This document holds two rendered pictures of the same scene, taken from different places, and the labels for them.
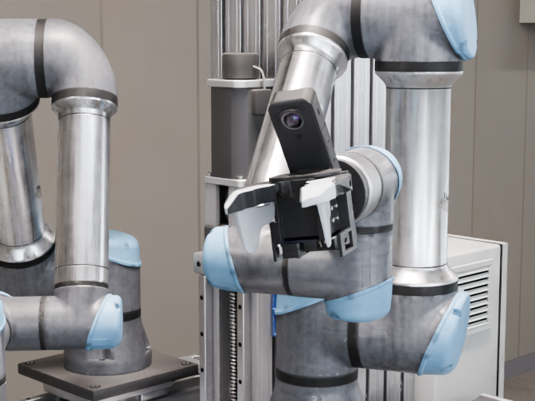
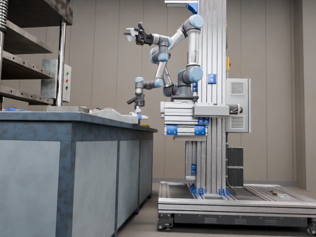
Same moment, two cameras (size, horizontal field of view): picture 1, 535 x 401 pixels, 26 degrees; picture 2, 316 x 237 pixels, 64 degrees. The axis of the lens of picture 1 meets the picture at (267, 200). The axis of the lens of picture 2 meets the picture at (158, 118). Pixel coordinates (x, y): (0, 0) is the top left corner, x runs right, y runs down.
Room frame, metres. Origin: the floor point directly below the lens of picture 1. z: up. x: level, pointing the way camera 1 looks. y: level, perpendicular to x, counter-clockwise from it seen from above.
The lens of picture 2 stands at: (-0.05, -1.44, 0.70)
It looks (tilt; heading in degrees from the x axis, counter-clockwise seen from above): 4 degrees up; 46
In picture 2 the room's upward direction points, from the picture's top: 1 degrees clockwise
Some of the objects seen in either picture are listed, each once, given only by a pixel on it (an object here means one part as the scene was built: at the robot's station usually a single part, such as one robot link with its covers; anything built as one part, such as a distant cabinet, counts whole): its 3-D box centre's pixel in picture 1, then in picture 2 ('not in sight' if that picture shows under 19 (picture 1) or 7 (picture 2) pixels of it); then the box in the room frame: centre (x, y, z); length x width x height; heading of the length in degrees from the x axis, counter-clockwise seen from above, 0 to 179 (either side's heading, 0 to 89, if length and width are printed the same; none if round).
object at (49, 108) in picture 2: not in sight; (68, 113); (0.64, 0.06, 0.83); 0.20 x 0.15 x 0.07; 126
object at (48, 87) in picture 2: not in sight; (53, 131); (1.04, 1.24, 0.73); 0.30 x 0.22 x 1.47; 36
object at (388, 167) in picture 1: (361, 184); (163, 41); (1.29, -0.11, 1.43); 0.11 x 0.08 x 0.09; 160
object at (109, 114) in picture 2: not in sight; (105, 116); (1.04, 0.27, 0.85); 0.50 x 0.26 x 0.11; 144
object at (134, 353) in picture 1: (107, 335); not in sight; (1.94, 0.28, 1.09); 0.15 x 0.15 x 0.10
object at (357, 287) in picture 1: (345, 268); (162, 54); (1.30, -0.09, 1.34); 0.11 x 0.08 x 0.11; 70
